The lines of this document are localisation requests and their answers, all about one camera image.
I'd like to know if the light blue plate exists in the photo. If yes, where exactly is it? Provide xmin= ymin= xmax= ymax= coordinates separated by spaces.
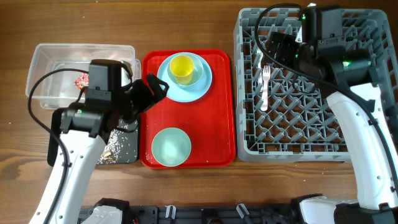
xmin=157 ymin=52 xmax=213 ymax=103

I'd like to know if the white plastic spoon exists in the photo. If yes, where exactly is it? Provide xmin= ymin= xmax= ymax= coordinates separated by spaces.
xmin=254 ymin=49 xmax=263 ymax=84

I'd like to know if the white plastic fork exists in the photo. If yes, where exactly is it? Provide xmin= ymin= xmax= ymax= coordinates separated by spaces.
xmin=260 ymin=65 xmax=271 ymax=111

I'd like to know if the yellow plastic cup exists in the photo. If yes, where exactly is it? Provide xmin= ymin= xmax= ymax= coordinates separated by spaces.
xmin=169 ymin=54 xmax=195 ymax=85

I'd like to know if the light blue small bowl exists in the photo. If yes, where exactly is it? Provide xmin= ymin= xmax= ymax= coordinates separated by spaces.
xmin=167 ymin=52 xmax=203 ymax=88

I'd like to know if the red snack wrapper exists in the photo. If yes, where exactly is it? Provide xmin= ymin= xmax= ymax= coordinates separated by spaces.
xmin=74 ymin=73 xmax=89 ymax=90

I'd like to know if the green bowl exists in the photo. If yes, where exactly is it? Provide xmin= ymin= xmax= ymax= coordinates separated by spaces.
xmin=151 ymin=128 xmax=192 ymax=167

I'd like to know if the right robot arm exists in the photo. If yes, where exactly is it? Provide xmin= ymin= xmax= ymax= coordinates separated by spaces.
xmin=261 ymin=32 xmax=397 ymax=223

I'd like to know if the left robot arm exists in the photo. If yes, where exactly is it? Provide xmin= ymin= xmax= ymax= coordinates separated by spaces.
xmin=30 ymin=73 xmax=169 ymax=223

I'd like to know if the grey dishwasher rack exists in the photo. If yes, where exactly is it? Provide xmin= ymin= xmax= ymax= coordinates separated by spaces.
xmin=234 ymin=8 xmax=397 ymax=162

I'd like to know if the red serving tray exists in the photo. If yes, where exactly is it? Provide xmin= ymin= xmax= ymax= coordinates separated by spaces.
xmin=139 ymin=49 xmax=236 ymax=169

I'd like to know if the black tray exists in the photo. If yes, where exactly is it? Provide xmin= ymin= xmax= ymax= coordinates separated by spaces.
xmin=47 ymin=109 xmax=139 ymax=166

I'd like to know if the food scraps and rice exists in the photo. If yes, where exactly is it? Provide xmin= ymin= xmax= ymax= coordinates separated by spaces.
xmin=97 ymin=120 xmax=139 ymax=165

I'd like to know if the clear plastic bin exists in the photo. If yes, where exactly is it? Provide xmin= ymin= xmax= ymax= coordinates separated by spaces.
xmin=25 ymin=44 xmax=141 ymax=110

